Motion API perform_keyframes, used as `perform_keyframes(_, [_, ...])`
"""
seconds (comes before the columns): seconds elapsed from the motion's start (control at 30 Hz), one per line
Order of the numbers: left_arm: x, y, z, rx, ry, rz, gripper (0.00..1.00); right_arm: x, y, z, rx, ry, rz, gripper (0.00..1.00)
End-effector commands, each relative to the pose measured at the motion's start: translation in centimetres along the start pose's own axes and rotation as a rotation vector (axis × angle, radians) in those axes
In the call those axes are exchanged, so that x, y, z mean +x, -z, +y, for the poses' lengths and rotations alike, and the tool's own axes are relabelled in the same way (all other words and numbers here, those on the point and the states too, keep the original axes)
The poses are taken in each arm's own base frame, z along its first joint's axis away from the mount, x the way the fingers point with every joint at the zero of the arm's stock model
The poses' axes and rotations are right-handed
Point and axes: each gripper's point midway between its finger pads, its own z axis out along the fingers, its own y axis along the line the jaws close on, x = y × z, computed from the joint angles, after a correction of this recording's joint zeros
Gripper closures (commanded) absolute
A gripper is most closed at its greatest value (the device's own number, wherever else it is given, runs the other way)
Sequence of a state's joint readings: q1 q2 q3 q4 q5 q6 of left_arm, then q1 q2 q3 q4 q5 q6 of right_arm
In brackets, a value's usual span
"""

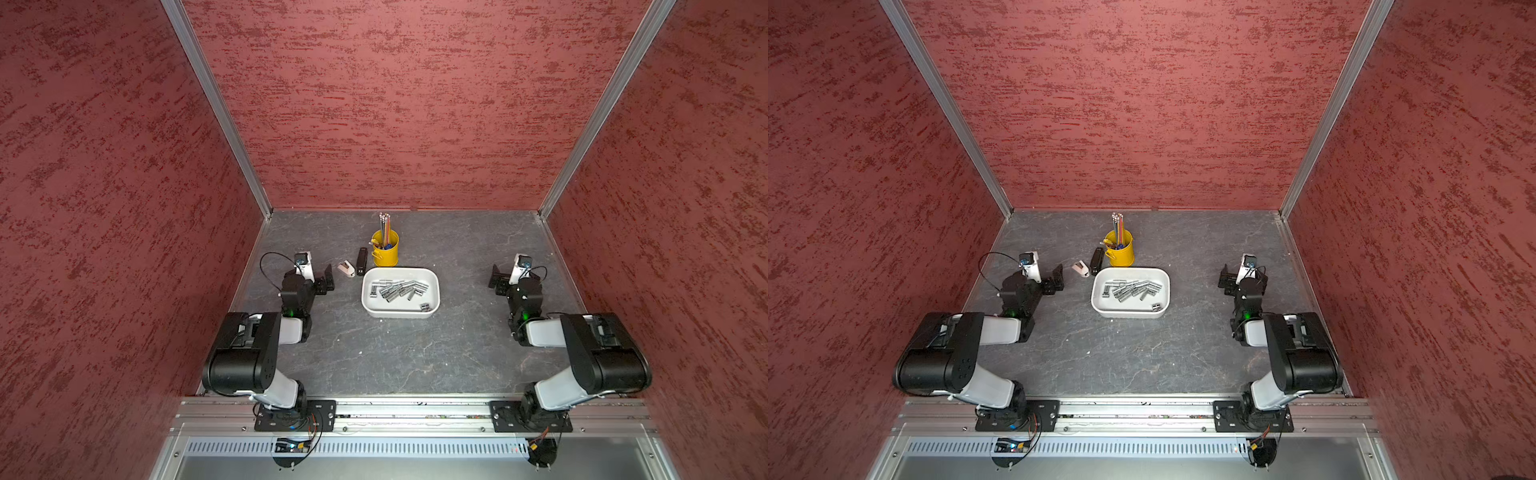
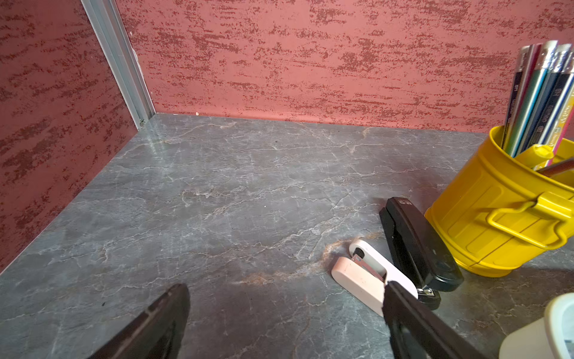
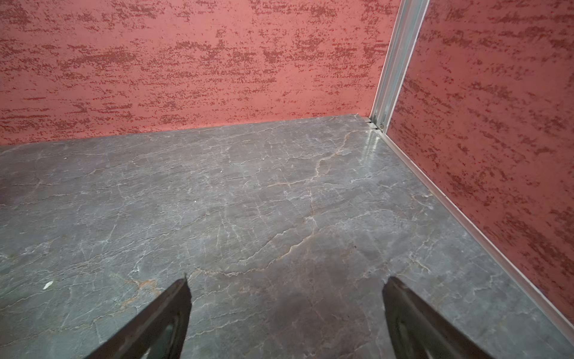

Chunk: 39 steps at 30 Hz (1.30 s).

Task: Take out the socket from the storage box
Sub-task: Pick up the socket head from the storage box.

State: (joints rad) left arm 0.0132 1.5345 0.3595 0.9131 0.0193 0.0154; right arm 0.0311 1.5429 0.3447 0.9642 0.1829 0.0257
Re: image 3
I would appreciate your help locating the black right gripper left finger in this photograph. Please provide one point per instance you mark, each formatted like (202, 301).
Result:
(158, 331)

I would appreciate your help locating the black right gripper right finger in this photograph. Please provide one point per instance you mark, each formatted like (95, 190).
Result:
(418, 331)

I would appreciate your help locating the aluminium corner post right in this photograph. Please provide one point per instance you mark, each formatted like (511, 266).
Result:
(403, 40)

